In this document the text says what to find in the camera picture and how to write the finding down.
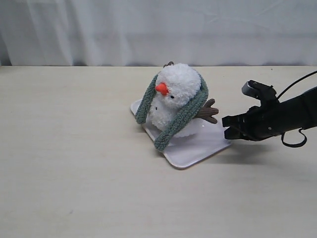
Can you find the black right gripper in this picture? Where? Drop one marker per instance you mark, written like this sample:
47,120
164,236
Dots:
267,121

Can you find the white rectangular plastic tray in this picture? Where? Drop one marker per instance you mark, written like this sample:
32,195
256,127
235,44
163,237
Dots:
198,141

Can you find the white plush snowman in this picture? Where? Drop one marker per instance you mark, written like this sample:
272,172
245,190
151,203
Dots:
207,112

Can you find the green knitted scarf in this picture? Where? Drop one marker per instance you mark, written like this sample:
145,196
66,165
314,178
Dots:
171,101

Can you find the white curtain backdrop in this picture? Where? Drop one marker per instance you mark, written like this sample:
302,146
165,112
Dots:
153,32

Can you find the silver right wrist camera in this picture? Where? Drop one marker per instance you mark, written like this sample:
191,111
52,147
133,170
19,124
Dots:
259,91

